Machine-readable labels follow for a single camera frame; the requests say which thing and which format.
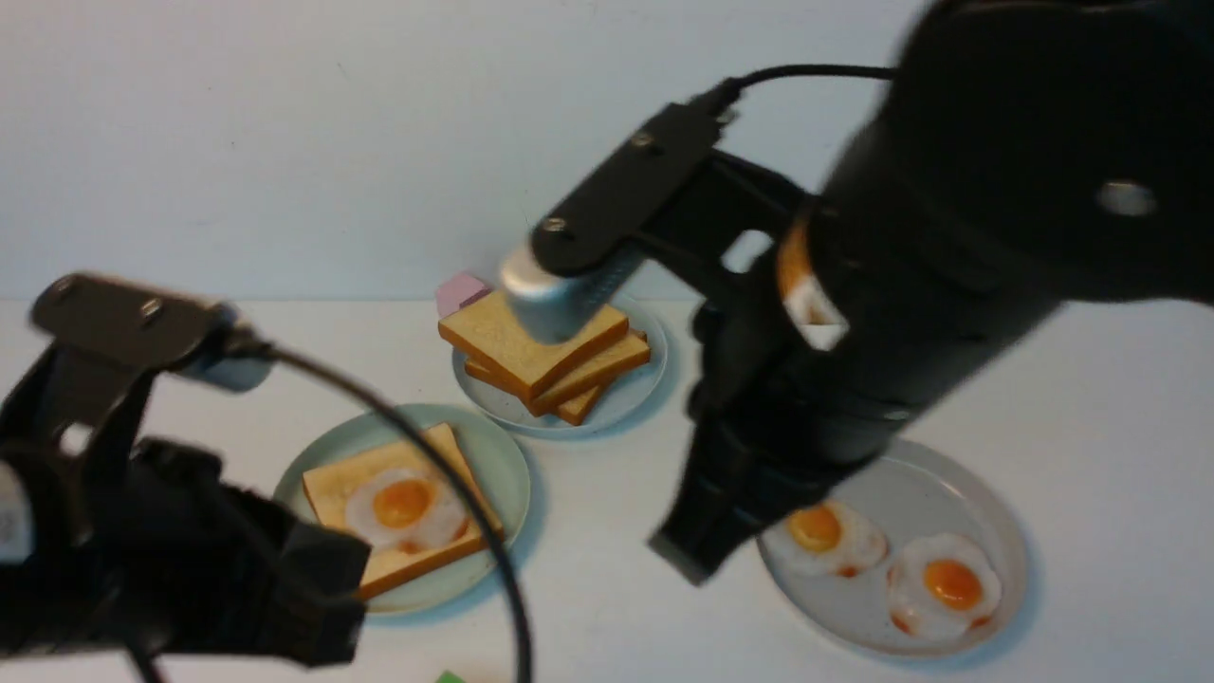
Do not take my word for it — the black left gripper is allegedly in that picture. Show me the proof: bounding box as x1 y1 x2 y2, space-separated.
97 438 370 668

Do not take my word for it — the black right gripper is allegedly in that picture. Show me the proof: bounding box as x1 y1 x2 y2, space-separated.
649 277 892 586

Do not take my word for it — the toast slice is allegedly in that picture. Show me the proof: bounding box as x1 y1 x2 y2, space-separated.
554 379 615 425
304 442 487 601
438 291 630 399
524 329 652 416

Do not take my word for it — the fried egg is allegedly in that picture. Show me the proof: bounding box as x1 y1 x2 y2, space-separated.
764 500 889 577
345 469 469 553
886 533 1002 641

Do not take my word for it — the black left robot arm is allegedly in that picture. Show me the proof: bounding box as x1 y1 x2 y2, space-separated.
2 438 370 668

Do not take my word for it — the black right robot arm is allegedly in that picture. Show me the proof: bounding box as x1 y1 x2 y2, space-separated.
649 1 1212 584

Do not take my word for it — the grey egg plate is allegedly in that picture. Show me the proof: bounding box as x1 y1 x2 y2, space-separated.
758 440 1031 662

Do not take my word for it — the grey bread plate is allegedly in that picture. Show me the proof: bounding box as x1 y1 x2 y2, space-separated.
450 295 671 440

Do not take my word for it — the green empty plate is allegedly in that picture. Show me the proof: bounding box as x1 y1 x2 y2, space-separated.
274 405 532 617

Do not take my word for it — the pink cube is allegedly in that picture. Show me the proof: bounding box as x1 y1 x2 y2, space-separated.
433 271 493 319

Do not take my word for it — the black left camera cable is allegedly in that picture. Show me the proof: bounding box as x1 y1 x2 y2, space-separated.
123 337 534 683

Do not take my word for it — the black camera cable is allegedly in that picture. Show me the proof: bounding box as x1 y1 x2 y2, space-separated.
123 337 534 683
702 64 902 110

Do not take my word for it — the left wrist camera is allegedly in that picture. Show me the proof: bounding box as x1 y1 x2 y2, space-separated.
29 271 273 393

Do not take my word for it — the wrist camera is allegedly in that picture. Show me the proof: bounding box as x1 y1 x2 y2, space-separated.
500 99 724 345
29 271 273 393

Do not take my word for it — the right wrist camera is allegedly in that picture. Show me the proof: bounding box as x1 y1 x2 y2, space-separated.
500 99 724 345

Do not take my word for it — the black right camera cable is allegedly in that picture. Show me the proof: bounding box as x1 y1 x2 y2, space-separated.
702 64 902 110

